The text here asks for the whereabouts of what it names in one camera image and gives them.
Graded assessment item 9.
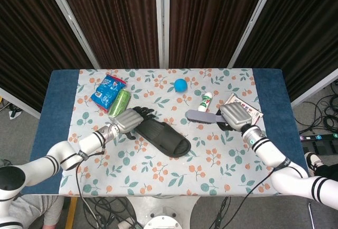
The blue rubber ball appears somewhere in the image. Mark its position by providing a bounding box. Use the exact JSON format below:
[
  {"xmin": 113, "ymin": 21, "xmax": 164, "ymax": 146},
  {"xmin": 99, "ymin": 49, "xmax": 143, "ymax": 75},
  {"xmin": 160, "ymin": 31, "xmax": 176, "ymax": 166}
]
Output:
[{"xmin": 174, "ymin": 78, "xmax": 189, "ymax": 93}]

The black floor cable bundle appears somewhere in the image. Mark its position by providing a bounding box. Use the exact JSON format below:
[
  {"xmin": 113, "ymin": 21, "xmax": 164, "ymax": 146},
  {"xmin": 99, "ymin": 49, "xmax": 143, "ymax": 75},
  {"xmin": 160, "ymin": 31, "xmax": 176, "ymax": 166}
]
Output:
[{"xmin": 293, "ymin": 79, "xmax": 338, "ymax": 134}]

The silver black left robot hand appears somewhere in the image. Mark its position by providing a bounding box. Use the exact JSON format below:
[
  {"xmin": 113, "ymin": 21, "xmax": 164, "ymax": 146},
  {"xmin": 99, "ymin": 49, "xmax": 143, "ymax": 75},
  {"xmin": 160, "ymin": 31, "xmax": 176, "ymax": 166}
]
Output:
[{"xmin": 112, "ymin": 106, "xmax": 156, "ymax": 140}]

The floral printed tablecloth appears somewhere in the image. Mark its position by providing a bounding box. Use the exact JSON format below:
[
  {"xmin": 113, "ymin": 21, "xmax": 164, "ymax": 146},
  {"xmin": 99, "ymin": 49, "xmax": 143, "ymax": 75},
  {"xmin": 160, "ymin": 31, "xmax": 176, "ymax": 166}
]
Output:
[{"xmin": 58, "ymin": 68, "xmax": 279, "ymax": 197}]

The grey brush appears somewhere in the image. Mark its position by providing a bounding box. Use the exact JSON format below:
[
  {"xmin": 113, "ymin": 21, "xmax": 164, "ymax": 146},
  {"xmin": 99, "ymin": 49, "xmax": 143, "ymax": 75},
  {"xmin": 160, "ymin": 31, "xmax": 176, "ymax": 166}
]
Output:
[{"xmin": 185, "ymin": 109, "xmax": 228, "ymax": 125}]

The white bottle green label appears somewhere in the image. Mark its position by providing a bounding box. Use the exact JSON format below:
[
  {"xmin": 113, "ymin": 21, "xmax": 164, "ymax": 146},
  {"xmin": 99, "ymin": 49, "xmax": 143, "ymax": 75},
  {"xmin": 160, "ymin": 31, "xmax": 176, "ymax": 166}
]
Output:
[{"xmin": 198, "ymin": 91, "xmax": 213, "ymax": 113}]

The brown folding screen panel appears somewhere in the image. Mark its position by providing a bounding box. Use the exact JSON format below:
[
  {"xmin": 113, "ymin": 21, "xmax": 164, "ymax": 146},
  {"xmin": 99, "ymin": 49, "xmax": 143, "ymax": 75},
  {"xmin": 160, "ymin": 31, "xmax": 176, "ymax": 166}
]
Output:
[
  {"xmin": 42, "ymin": 0, "xmax": 166, "ymax": 70},
  {"xmin": 0, "ymin": 0, "xmax": 100, "ymax": 118},
  {"xmin": 228, "ymin": 0, "xmax": 338, "ymax": 108},
  {"xmin": 162, "ymin": 0, "xmax": 279, "ymax": 69}
]

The white black sneaker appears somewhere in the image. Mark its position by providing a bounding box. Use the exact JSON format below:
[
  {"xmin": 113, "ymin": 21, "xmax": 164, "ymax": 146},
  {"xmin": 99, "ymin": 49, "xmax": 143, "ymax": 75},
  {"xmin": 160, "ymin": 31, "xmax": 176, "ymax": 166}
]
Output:
[{"xmin": 304, "ymin": 151, "xmax": 324, "ymax": 178}]

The colour swatch card pack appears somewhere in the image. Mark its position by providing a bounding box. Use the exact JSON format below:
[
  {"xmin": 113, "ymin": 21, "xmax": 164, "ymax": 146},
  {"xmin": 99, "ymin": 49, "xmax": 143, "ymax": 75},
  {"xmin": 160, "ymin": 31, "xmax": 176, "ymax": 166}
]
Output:
[{"xmin": 223, "ymin": 93, "xmax": 264, "ymax": 129}]

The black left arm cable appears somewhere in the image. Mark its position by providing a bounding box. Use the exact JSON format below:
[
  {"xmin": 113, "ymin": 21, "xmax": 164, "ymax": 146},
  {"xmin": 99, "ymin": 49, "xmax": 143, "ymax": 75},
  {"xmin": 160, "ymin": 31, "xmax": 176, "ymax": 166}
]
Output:
[{"xmin": 75, "ymin": 146, "xmax": 106, "ymax": 206}]

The gray metal chair leg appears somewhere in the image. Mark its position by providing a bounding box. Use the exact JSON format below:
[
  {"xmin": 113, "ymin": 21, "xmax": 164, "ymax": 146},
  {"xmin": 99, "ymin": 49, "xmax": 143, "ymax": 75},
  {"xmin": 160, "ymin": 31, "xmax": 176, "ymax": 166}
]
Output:
[{"xmin": 307, "ymin": 202, "xmax": 317, "ymax": 229}]

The black rubber slipper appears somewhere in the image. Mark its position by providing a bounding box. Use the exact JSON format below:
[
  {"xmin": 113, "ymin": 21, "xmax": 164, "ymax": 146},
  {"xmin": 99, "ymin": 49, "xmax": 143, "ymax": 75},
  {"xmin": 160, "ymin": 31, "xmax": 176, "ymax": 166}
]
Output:
[{"xmin": 131, "ymin": 117, "xmax": 192, "ymax": 158}]

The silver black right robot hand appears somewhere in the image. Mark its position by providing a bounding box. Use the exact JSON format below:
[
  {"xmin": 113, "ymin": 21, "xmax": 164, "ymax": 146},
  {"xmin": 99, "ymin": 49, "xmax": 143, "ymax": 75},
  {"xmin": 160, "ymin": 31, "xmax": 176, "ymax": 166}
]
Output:
[{"xmin": 214, "ymin": 103, "xmax": 254, "ymax": 132}]

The cable tangle under table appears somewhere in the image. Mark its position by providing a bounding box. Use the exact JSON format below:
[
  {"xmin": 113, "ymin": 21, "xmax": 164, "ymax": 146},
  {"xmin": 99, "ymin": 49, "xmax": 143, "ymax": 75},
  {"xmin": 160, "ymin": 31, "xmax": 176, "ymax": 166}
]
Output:
[{"xmin": 79, "ymin": 196, "xmax": 143, "ymax": 229}]

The green drink can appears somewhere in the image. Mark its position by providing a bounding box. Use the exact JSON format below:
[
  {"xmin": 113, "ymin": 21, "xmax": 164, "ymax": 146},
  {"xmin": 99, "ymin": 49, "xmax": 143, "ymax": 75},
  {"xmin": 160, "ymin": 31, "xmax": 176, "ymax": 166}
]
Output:
[{"xmin": 108, "ymin": 89, "xmax": 132, "ymax": 117}]

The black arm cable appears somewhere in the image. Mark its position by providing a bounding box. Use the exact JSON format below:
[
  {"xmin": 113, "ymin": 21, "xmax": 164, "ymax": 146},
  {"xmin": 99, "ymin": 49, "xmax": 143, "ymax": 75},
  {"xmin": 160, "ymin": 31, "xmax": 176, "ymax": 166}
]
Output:
[
  {"xmin": 75, "ymin": 146, "xmax": 106, "ymax": 206},
  {"xmin": 236, "ymin": 165, "xmax": 304, "ymax": 206}
]

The blue snack bag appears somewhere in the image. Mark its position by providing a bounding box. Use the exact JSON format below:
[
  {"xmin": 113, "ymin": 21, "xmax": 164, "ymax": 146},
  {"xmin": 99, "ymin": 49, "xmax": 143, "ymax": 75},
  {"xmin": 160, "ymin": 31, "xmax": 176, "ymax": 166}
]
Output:
[{"xmin": 90, "ymin": 74, "xmax": 127, "ymax": 113}]

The blue fabric table cover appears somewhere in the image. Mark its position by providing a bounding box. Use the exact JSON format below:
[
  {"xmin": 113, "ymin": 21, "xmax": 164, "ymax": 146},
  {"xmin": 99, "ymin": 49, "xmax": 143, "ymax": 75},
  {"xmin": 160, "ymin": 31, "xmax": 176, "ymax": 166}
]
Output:
[{"xmin": 21, "ymin": 69, "xmax": 309, "ymax": 195}]

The person in gray clothing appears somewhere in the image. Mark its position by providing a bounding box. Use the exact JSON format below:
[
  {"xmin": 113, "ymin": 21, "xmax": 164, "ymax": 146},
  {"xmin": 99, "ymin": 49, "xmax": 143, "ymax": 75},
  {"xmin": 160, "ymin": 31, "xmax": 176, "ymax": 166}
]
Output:
[{"xmin": 10, "ymin": 194, "xmax": 64, "ymax": 227}]

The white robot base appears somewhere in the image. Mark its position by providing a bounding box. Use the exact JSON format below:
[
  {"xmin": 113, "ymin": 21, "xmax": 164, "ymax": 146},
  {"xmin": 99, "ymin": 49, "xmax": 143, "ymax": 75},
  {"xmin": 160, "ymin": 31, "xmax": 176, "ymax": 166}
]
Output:
[{"xmin": 126, "ymin": 195, "xmax": 203, "ymax": 229}]

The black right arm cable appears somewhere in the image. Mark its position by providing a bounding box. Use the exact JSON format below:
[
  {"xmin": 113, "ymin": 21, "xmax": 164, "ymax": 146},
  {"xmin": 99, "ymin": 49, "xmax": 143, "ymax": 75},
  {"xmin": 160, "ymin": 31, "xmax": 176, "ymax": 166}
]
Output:
[{"xmin": 236, "ymin": 165, "xmax": 304, "ymax": 206}]

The black foot pedal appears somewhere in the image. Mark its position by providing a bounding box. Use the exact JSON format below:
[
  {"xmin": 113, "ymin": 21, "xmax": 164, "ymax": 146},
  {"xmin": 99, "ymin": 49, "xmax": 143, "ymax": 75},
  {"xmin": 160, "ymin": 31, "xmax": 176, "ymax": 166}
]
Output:
[{"xmin": 302, "ymin": 139, "xmax": 338, "ymax": 161}]

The black trouser leg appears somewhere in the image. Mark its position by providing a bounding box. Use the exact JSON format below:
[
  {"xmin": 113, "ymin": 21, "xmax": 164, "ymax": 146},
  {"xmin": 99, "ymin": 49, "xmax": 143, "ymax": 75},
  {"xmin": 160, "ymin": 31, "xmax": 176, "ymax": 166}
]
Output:
[{"xmin": 314, "ymin": 164, "xmax": 338, "ymax": 181}]

